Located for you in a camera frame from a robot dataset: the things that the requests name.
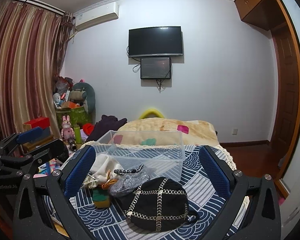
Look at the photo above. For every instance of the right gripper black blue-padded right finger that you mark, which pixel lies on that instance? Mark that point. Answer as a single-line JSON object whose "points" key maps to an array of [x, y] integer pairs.
{"points": [[262, 217]]}

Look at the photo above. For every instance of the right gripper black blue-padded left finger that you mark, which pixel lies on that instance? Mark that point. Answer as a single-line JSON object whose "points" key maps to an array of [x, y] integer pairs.
{"points": [[31, 218]]}

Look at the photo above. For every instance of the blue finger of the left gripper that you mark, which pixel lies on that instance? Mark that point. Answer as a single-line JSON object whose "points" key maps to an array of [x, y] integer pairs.
{"points": [[24, 137]]}

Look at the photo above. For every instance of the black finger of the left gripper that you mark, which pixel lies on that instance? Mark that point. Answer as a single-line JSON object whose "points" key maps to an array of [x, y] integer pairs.
{"points": [[55, 149]]}

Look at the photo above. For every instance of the green yellow knit sock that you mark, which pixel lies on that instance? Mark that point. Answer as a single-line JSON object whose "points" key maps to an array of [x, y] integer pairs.
{"points": [[100, 198]]}

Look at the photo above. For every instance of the grey glittery knit item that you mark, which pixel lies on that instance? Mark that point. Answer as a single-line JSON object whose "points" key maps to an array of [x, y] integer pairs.
{"points": [[127, 184]]}

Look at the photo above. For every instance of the black hat with chain grid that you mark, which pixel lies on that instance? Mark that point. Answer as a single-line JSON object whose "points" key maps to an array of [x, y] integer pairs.
{"points": [[158, 205]]}

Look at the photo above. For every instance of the red box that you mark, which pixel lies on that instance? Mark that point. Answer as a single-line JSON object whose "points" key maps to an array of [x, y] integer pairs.
{"points": [[42, 122]]}

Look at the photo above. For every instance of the pink rabbit doll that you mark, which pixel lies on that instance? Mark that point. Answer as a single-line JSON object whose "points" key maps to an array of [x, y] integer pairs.
{"points": [[67, 131]]}

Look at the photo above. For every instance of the green bottle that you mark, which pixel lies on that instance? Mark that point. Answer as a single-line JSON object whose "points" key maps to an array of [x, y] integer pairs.
{"points": [[78, 136]]}

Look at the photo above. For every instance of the red plush item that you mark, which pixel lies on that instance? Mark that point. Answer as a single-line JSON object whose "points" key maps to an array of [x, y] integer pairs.
{"points": [[88, 128]]}

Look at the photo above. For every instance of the green cardboard box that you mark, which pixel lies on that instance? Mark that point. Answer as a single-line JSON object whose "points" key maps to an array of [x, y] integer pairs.
{"points": [[78, 116]]}

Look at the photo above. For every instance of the white cream cloth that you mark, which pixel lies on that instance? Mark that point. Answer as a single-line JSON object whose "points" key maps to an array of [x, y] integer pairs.
{"points": [[102, 172]]}

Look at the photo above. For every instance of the dark purple garment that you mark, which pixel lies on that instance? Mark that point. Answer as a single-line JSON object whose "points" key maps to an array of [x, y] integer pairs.
{"points": [[106, 124]]}

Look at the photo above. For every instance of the grey green plush toy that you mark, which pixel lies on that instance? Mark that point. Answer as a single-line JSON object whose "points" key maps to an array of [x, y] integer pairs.
{"points": [[83, 93]]}

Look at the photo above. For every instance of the black white beaded band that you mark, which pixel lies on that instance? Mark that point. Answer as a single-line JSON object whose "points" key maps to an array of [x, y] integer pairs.
{"points": [[123, 172]]}

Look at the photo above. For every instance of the striped red gold curtain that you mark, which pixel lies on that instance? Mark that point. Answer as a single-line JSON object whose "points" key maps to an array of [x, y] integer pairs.
{"points": [[33, 43]]}

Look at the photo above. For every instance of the yellow curved object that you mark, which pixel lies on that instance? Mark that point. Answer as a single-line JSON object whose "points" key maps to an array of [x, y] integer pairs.
{"points": [[151, 112]]}

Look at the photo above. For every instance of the blue white patterned tablecloth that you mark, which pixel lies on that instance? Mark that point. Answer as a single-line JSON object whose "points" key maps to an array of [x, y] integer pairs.
{"points": [[110, 223]]}

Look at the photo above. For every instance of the clear plastic storage bin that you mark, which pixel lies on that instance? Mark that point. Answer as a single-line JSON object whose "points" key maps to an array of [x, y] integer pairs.
{"points": [[161, 152]]}

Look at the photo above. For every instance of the beige fleece blanket colour patches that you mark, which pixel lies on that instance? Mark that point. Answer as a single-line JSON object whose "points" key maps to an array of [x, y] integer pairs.
{"points": [[195, 132]]}

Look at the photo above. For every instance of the brown wooden door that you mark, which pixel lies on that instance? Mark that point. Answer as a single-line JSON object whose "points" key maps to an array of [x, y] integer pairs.
{"points": [[287, 123]]}

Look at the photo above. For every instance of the brown wooden overhead cabinet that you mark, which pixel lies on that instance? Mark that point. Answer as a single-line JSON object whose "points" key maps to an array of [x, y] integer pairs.
{"points": [[264, 14]]}

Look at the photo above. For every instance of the white wall socket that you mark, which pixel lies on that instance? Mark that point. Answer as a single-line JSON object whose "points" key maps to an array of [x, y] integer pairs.
{"points": [[234, 131]]}

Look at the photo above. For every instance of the small black wall monitor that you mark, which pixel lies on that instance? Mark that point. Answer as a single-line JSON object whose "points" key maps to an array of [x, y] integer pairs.
{"points": [[155, 68]]}

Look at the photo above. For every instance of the white wall air conditioner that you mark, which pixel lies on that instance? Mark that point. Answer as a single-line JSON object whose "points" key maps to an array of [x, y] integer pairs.
{"points": [[98, 15]]}

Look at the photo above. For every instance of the large black wall television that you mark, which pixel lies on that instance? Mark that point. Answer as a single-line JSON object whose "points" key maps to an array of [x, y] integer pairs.
{"points": [[155, 41]]}

